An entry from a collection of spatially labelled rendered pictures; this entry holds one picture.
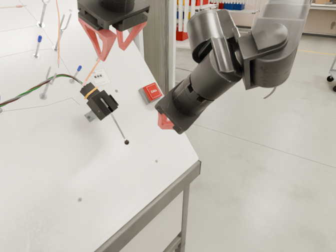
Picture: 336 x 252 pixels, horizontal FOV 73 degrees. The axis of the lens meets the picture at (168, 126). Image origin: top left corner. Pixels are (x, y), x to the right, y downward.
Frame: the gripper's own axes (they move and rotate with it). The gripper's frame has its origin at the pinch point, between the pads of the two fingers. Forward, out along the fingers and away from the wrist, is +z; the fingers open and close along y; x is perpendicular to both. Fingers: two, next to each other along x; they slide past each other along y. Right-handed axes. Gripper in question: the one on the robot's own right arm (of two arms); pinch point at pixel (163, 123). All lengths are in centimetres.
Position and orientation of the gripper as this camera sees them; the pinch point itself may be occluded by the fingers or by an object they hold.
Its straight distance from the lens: 46.1
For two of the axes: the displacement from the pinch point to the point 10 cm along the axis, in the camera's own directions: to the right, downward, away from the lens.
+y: -5.6, 5.6, -6.1
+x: 6.9, 7.2, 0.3
